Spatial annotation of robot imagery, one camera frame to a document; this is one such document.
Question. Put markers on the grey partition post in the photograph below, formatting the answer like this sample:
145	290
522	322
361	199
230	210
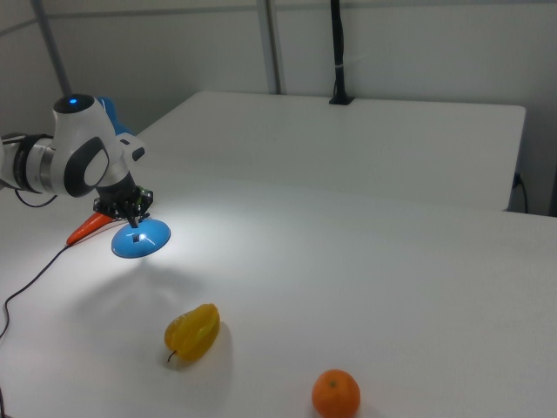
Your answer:
272	43
52	48

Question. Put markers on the orange toy mandarin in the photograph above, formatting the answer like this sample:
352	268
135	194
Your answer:
336	394

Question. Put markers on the orange toy carrot with leaves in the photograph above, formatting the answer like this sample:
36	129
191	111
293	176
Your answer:
87	228

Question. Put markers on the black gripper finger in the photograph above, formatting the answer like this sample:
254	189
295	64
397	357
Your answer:
145	211
134	217

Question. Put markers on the blue desk lamp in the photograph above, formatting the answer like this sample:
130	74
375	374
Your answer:
141	239

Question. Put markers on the black camera pole with clamp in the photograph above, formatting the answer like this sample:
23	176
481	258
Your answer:
338	52

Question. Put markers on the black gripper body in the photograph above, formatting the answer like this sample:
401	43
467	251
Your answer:
117	198

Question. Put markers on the yellow toy star fruit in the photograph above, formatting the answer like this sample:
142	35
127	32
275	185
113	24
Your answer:
193	333

